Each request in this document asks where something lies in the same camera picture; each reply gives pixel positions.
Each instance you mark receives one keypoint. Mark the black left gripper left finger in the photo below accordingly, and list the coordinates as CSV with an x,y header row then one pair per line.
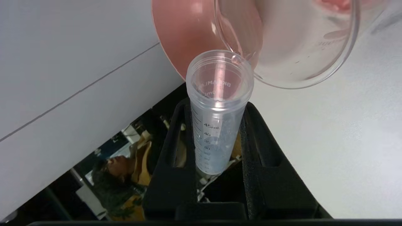
x,y
169,182

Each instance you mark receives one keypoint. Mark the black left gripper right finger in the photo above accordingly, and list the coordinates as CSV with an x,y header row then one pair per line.
x,y
270,185

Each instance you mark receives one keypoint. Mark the test tube with red pigment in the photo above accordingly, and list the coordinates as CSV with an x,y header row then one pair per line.
x,y
216,125

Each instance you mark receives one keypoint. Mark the person with dark hair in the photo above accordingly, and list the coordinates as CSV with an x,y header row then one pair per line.
x,y
116,179

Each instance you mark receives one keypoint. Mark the clear glass beaker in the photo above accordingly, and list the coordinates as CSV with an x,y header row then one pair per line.
x,y
298,53

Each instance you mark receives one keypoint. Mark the pink plastic bowl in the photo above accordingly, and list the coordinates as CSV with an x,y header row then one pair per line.
x,y
185,34

